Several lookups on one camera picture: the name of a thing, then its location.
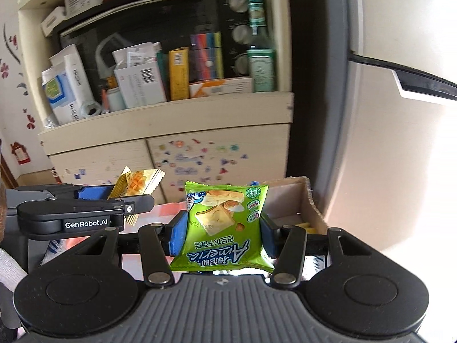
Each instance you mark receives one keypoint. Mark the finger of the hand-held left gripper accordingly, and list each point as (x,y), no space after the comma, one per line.
(92,192)
(139,203)

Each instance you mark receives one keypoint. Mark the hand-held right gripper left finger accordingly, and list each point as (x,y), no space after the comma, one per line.
(178,232)

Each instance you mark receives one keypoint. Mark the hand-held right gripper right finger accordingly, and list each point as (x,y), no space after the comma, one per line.
(267,235)

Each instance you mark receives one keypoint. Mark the small gold snack packet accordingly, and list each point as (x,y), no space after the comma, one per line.
(137,180)

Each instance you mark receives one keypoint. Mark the green biscuit packet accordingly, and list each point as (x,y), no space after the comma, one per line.
(221,221)

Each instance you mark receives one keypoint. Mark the printed white cardboard box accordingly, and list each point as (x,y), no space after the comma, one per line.
(310,200)

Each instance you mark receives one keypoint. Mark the person's left forearm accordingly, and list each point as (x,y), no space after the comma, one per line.
(10,268)

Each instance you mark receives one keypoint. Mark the brown wooden door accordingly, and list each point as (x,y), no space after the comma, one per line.
(5,171)

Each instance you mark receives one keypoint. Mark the white round jar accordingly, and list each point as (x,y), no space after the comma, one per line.
(116,102)

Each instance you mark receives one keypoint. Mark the blue and white pack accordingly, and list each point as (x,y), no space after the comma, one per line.
(57,96)

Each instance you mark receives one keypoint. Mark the white tube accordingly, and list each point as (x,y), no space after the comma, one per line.
(76,82)

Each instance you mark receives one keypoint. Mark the white barcode box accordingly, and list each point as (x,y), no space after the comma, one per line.
(142,89)

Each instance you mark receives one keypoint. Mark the beige stickered wooden cabinet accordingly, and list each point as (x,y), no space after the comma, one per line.
(214,114)

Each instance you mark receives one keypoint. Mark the yellow slim box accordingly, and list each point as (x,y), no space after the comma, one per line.
(178,78)

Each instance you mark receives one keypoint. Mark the green slim box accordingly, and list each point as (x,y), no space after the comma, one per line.
(163,71)

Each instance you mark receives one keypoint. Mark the white refrigerator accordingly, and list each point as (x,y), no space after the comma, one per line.
(375,150)

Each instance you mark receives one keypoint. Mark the orange and white box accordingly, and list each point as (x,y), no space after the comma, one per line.
(228,86)

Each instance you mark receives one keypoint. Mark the coloured marker set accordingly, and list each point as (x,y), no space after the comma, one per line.
(207,57)

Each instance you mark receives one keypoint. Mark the green glass bottle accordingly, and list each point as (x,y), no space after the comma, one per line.
(262,68)

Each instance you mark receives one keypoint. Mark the small white box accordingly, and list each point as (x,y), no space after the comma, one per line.
(53,19)

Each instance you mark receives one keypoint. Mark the black countertop oven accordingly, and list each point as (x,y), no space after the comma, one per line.
(142,21)

